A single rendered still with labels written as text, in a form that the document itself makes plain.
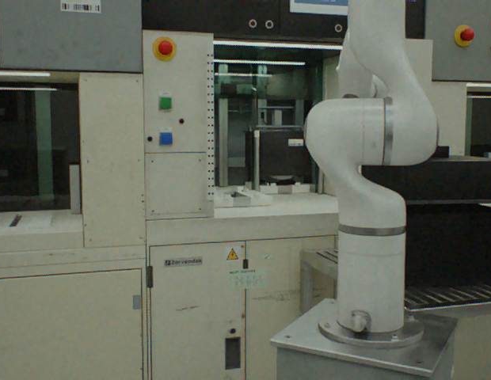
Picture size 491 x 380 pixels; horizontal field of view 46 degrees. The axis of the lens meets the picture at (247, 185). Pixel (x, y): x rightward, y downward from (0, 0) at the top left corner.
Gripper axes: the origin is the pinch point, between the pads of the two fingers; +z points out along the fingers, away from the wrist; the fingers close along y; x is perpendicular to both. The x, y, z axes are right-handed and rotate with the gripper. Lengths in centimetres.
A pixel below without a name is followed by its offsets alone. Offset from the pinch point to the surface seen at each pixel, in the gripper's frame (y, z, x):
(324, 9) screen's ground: 33, -42, -15
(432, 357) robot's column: -53, 5, 40
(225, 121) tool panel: 115, -33, 22
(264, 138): 84, -20, 18
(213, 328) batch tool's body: 28, 1, 76
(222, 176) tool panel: 115, -17, 40
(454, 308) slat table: -28.2, 17.6, 28.4
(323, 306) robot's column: -25, -2, 47
